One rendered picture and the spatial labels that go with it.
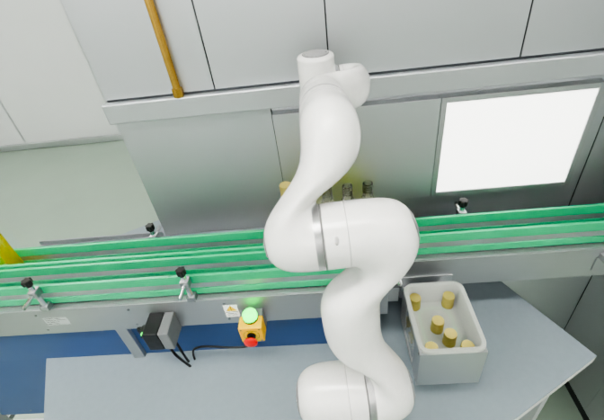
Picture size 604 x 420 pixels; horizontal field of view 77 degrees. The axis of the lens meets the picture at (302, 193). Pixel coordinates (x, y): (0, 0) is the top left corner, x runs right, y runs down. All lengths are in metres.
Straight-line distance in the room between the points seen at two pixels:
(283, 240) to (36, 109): 4.90
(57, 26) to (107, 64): 3.57
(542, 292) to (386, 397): 1.22
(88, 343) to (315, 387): 0.98
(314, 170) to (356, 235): 0.11
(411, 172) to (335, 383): 0.68
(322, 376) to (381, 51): 0.79
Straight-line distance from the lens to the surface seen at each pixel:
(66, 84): 4.98
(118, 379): 1.55
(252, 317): 1.16
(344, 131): 0.53
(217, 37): 1.07
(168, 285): 1.23
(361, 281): 0.60
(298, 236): 0.53
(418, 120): 1.14
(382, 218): 0.54
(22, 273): 1.52
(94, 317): 1.41
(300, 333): 1.35
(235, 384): 1.38
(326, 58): 0.88
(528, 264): 1.38
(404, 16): 1.07
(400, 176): 1.23
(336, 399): 0.81
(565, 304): 2.02
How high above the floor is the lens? 1.94
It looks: 37 degrees down
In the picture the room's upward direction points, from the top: 8 degrees counter-clockwise
